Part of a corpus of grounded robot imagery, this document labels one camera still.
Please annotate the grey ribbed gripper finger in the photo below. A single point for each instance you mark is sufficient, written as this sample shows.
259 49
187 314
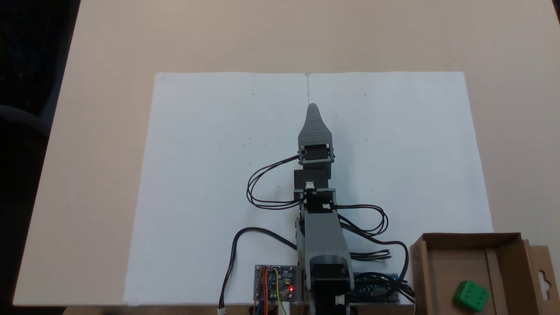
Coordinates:
315 131

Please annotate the green die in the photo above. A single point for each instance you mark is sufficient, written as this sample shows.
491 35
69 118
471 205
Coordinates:
470 296

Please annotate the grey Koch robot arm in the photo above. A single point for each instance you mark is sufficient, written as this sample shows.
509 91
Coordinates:
326 238

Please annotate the white paper sheet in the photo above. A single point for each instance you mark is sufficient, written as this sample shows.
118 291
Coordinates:
415 153
197 197

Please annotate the blue circuit board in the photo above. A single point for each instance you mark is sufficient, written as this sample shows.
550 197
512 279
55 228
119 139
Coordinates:
376 288

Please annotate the brown cardboard box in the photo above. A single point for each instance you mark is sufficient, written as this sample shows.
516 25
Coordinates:
450 262

